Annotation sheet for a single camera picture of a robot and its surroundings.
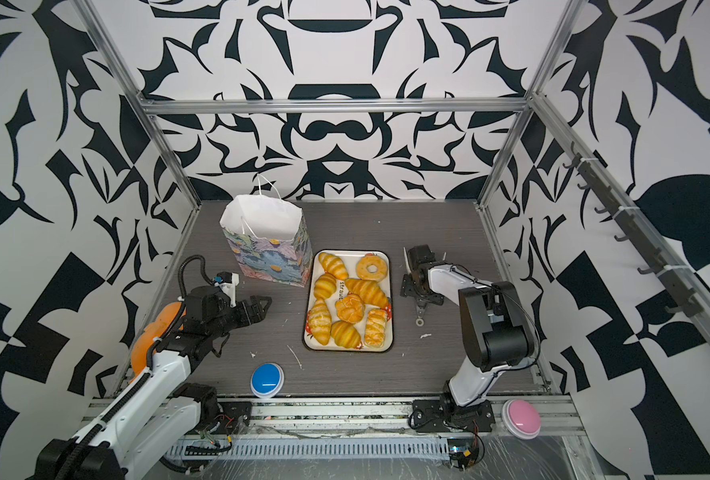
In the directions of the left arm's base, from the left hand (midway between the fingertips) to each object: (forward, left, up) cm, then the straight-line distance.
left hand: (259, 298), depth 84 cm
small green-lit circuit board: (-36, -51, -11) cm, 63 cm away
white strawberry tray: (+2, -25, -8) cm, 26 cm away
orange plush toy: (-7, +29, -4) cm, 30 cm away
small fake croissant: (+7, -17, -7) cm, 20 cm away
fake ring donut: (+15, -32, -9) cm, 37 cm away
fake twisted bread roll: (-10, -31, -6) cm, 33 cm away
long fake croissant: (+4, -31, -6) cm, 31 cm away
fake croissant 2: (-4, -16, -7) cm, 18 cm away
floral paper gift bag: (+8, -5, +15) cm, 18 cm away
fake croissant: (+14, -20, -7) cm, 26 cm away
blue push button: (-19, -3, -9) cm, 21 cm away
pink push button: (-30, -65, -8) cm, 72 cm away
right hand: (+6, -47, -9) cm, 49 cm away
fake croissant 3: (-9, -24, -6) cm, 26 cm away
